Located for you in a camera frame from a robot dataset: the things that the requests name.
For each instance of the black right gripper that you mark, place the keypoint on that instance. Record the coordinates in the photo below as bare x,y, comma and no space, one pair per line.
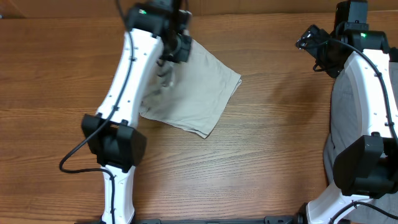
318,35

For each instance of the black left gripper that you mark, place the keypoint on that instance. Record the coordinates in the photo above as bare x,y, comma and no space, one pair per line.
183,54

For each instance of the beige shorts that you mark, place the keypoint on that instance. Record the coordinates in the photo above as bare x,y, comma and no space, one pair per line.
191,96

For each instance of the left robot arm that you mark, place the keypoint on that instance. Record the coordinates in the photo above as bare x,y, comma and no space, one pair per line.
155,33

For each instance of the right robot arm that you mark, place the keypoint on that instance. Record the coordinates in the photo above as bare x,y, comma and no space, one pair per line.
367,169

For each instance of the black garment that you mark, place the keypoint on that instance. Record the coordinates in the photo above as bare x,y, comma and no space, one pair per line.
393,54

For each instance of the grey shorts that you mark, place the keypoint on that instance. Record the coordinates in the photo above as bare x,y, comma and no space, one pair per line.
343,132

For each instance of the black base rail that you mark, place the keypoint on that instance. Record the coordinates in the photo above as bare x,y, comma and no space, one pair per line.
286,219

